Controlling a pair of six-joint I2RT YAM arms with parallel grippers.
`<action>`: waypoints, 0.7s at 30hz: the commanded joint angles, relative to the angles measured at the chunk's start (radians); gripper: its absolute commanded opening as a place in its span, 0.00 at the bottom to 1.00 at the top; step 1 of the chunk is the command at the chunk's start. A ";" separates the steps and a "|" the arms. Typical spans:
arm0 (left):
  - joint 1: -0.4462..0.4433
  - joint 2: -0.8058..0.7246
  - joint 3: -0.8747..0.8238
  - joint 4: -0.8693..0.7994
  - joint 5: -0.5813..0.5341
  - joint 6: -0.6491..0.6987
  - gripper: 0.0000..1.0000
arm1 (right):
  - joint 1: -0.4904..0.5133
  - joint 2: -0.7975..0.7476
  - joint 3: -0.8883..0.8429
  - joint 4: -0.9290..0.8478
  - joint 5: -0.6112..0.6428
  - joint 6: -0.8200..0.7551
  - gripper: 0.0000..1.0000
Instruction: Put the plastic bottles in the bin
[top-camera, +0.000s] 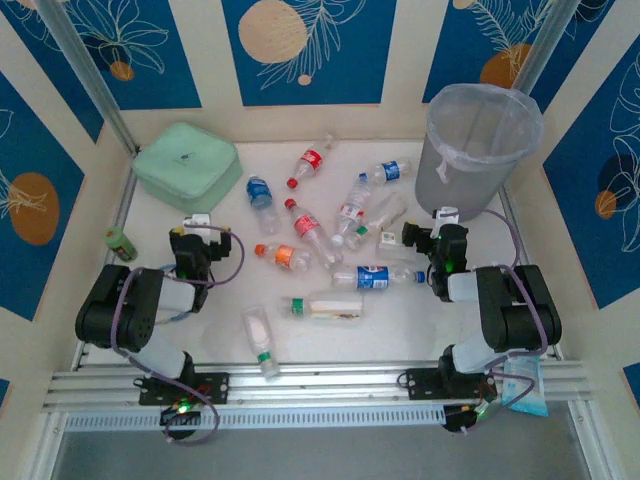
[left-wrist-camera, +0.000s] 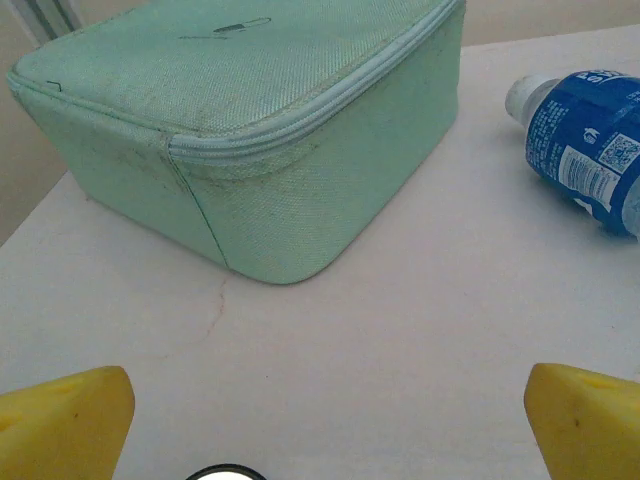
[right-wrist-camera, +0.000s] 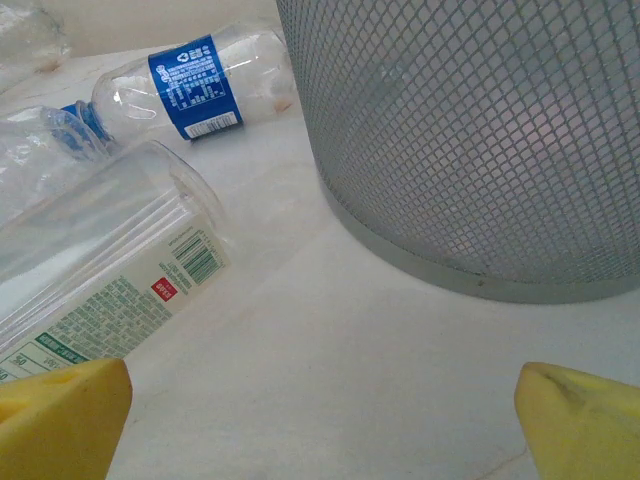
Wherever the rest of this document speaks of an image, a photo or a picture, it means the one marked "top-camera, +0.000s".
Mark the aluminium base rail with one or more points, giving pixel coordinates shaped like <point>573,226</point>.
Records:
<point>325,382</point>

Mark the grey mesh waste bin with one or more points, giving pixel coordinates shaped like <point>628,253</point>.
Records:
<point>450,192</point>

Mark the tall blue label plastic bottle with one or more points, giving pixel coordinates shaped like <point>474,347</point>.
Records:
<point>372,277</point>

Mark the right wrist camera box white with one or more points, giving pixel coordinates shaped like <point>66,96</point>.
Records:
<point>444,215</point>

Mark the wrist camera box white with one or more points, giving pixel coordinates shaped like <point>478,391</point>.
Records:
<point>444,215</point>
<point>196,219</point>

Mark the orange label orange cap bottle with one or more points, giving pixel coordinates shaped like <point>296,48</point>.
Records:
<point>285,255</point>

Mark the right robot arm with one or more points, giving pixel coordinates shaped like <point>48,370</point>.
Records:
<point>520,310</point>

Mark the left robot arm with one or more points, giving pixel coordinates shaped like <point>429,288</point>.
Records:
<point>135,310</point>

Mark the small circuit board green light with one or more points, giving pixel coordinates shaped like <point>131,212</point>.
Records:
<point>470,412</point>
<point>180,411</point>

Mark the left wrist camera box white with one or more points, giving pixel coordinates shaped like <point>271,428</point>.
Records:
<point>196,219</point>

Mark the mint green zip pouch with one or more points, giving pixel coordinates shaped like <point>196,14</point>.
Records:
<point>185,165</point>

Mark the square clear bottle white label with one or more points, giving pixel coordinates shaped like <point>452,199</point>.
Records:
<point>392,241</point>

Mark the red label white cap bottle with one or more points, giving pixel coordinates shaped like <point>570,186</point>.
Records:
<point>351,210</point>

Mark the small green bottle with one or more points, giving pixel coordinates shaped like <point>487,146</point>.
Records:
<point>121,244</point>

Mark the blue white wipes packet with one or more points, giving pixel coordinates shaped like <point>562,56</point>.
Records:
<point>522,392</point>

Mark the aluminium frame post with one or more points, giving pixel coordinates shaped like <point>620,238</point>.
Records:
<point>546,40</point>
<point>97,85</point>

